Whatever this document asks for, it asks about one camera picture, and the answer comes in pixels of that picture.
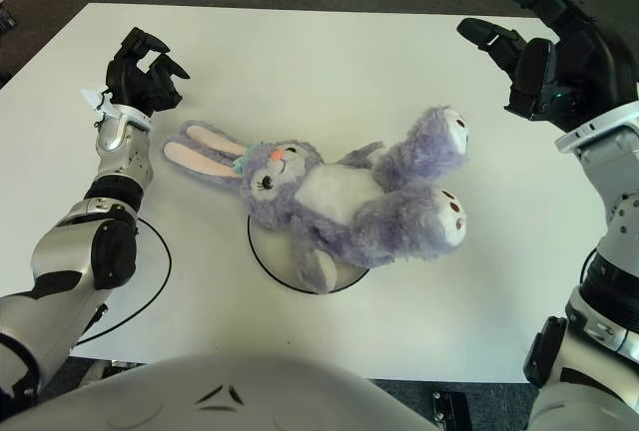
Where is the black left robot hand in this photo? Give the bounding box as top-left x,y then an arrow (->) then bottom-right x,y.
104,26 -> 191,116

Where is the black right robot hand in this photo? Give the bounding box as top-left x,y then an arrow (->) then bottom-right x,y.
456,0 -> 639,134

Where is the purple plush bunny doll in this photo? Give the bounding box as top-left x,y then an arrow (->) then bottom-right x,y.
159,105 -> 473,295

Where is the white plate with black rim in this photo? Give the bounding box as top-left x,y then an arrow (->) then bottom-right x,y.
247,214 -> 370,295

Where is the grey robot torso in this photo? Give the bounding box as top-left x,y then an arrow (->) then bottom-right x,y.
29,353 -> 440,431

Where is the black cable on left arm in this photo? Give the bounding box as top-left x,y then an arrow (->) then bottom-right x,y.
74,215 -> 174,346

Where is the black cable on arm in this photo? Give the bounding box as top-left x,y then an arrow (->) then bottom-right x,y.
580,248 -> 600,282
74,215 -> 174,346

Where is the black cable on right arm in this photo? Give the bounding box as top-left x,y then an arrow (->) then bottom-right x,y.
580,248 -> 600,282

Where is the black metal bracket on floor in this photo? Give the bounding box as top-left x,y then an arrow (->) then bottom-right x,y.
432,389 -> 473,431

